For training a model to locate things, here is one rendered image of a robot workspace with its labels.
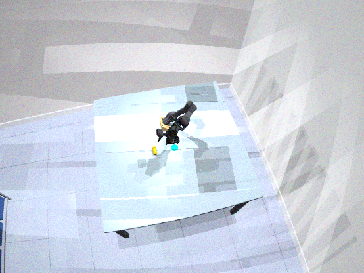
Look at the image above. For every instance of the yellow cylinder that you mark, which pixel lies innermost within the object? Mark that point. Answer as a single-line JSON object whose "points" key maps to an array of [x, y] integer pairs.
{"points": [[154, 150]]}

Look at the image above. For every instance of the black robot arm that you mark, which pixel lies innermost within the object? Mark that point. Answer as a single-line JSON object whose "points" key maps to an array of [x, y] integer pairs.
{"points": [[183, 121]]}

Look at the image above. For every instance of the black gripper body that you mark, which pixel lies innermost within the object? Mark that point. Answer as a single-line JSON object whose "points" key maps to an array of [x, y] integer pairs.
{"points": [[159, 133]]}

